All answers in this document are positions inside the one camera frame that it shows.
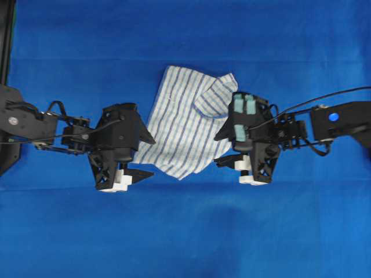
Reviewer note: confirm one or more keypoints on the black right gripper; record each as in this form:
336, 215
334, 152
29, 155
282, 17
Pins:
256, 167

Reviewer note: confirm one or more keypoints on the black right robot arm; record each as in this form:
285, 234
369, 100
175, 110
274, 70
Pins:
349, 119

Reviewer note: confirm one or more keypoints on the black frame rail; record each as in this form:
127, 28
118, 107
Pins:
8, 11

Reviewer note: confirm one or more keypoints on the white blue-striped towel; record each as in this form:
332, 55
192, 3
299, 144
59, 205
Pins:
189, 109

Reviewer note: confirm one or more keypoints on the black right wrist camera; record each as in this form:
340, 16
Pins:
247, 114

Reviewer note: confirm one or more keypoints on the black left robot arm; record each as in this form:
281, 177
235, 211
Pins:
52, 130

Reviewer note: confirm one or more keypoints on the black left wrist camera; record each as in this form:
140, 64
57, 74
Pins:
119, 131

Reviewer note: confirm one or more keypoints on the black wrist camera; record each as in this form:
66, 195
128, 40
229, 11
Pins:
247, 114
119, 131

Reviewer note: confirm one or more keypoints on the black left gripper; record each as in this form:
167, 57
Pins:
109, 166

